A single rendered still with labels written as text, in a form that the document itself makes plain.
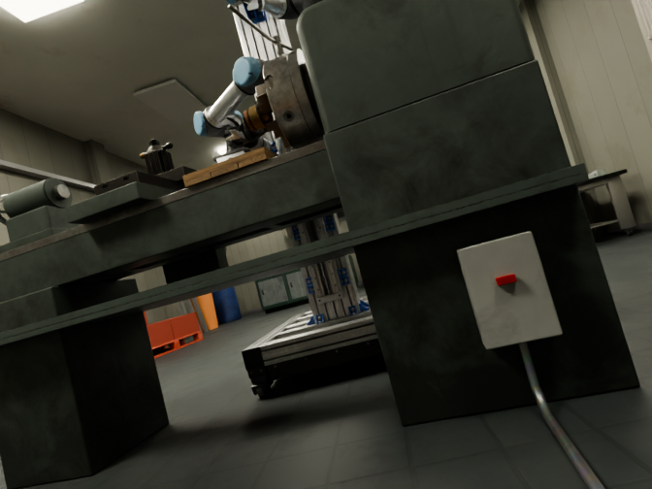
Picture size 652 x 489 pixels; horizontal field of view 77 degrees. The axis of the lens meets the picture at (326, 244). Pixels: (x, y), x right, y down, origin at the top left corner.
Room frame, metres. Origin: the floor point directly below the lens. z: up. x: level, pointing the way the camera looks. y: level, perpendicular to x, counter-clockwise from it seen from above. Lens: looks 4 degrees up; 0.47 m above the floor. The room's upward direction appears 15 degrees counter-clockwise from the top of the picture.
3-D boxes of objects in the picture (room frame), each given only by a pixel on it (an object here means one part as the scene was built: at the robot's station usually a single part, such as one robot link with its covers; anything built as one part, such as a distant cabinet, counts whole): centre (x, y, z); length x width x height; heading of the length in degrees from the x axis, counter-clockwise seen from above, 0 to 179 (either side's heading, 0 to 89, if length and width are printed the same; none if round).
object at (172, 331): (5.80, 2.68, 0.36); 1.30 x 0.98 x 0.72; 174
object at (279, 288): (9.04, 0.53, 0.37); 1.93 x 1.71 x 0.74; 84
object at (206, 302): (8.24, 2.68, 0.37); 0.45 x 0.45 x 0.74
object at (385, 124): (1.35, -0.42, 0.43); 0.60 x 0.48 x 0.86; 76
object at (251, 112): (1.46, 0.12, 1.08); 0.09 x 0.09 x 0.09; 76
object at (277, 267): (1.51, 0.31, 0.53); 2.10 x 0.60 x 0.02; 76
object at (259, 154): (1.48, 0.21, 0.89); 0.36 x 0.30 x 0.04; 166
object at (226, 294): (9.33, 2.52, 0.40); 0.53 x 0.53 x 0.79
